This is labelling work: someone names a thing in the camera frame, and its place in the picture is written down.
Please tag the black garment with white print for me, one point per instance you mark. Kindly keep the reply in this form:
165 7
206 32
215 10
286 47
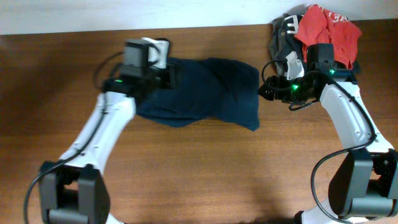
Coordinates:
283 38

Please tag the red t-shirt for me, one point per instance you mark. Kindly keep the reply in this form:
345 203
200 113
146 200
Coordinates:
321 26

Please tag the navy blue shorts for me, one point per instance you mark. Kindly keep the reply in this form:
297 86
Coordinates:
211 88

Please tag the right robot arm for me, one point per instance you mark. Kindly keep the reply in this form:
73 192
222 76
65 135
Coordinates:
364 188

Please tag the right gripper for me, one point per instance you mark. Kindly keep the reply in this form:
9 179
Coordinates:
278 94

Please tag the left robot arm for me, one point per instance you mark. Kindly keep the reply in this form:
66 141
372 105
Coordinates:
72 189

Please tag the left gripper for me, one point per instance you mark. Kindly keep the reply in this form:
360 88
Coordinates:
172 85

